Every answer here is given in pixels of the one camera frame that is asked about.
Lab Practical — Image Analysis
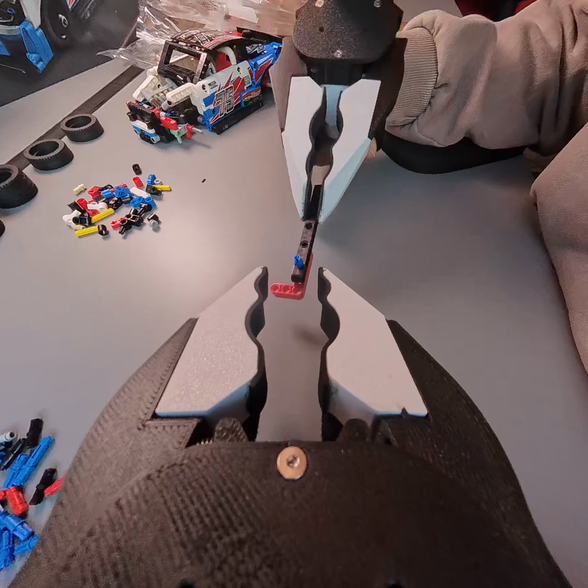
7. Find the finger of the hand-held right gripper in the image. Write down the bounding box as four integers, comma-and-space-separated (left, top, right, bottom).
317, 79, 383, 225
280, 76, 325, 221

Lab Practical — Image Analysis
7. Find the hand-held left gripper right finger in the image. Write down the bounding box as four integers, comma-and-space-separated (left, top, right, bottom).
317, 268, 429, 437

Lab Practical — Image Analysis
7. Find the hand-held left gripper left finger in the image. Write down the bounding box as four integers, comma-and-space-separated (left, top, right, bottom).
155, 266, 268, 437

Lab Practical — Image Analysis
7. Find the red angled lego beam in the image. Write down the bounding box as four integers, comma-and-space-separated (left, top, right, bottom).
270, 254, 316, 300

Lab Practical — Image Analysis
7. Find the long black lego beam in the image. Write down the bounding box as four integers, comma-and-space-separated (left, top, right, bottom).
291, 184, 325, 285

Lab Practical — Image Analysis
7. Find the person's right forearm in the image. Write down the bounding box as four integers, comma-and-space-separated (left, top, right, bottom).
383, 0, 588, 158

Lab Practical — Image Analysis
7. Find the partly built lego car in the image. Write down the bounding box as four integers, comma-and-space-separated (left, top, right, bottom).
126, 28, 283, 146

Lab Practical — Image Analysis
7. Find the pile of mixed lego pieces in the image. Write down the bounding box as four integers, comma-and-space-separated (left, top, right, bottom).
62, 163, 172, 238

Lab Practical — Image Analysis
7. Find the pile of blue lego pins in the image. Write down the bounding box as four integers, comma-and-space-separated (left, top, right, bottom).
0, 418, 68, 573

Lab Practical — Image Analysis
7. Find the lego set box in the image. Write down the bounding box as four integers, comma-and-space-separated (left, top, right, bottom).
0, 0, 141, 109

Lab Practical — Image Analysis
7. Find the black round pad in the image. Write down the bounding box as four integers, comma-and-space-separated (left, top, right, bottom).
380, 131, 527, 175

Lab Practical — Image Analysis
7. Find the heap of clear plastic bags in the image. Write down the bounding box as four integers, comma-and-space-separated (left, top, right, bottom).
96, 0, 296, 63

